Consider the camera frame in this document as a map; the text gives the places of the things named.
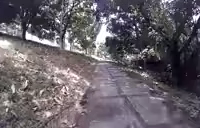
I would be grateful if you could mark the grey concrete slab path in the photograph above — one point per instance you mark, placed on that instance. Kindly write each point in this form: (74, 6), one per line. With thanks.
(116, 108)

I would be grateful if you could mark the wood of trees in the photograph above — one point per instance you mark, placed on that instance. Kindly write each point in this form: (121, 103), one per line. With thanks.
(174, 50)

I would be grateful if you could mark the leaf-strewn earth verge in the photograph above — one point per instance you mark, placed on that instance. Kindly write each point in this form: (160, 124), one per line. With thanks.
(188, 104)

